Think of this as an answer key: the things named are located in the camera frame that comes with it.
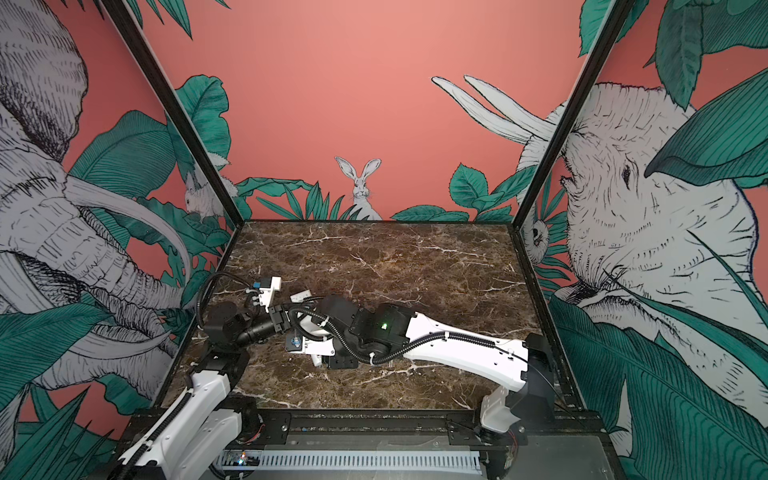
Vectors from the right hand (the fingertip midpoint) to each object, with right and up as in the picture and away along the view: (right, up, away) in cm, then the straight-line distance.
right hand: (319, 345), depth 65 cm
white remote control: (-5, +2, +8) cm, 10 cm away
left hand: (-3, +7, +6) cm, 10 cm away
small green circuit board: (-20, -29, +5) cm, 35 cm away
